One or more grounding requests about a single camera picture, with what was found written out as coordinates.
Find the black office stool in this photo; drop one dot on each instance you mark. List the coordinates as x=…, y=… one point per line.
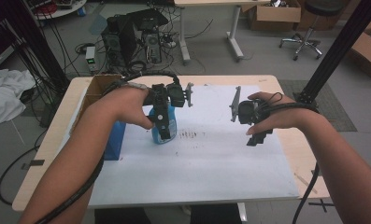
x=307, y=37

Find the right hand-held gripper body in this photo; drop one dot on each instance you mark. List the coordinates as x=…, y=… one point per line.
x=248, y=112

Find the black tape strip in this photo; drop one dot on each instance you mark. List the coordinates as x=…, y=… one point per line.
x=33, y=163

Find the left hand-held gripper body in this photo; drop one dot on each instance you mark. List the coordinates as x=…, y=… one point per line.
x=175, y=95

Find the white cloth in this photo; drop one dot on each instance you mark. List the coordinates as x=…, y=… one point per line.
x=5, y=93

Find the grey power supply unit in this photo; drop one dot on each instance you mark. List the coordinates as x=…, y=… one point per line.
x=90, y=59

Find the white paper mat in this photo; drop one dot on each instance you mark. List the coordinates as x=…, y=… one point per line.
x=205, y=174

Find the blue spray bottle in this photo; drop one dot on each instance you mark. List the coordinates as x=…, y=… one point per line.
x=173, y=124

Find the person's right hand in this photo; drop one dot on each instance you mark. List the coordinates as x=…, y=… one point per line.
x=282, y=116

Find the cardboard box with white lining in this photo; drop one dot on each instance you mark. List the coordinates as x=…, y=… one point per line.
x=276, y=15

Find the grey computer case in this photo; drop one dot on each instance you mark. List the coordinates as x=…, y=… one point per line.
x=152, y=46

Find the white desk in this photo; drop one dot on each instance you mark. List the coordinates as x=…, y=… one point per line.
x=234, y=34

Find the large brown cardboard box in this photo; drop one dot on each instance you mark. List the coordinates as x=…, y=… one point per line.
x=367, y=53

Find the dark floor mat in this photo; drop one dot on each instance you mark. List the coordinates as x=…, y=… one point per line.
x=339, y=118

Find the open cardboard box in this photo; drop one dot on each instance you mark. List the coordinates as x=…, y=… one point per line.
x=97, y=88

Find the person's left hand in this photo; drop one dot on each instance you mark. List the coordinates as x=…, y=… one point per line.
x=130, y=105

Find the blue box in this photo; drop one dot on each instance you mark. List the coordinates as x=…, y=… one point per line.
x=114, y=143

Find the black metal frame post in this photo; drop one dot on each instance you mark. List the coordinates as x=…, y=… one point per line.
x=335, y=49

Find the round white table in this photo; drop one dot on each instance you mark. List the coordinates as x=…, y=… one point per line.
x=64, y=11

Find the black tape cross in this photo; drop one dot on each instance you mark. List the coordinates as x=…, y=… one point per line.
x=321, y=204

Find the black computer tower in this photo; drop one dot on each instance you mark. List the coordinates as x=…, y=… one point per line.
x=119, y=40

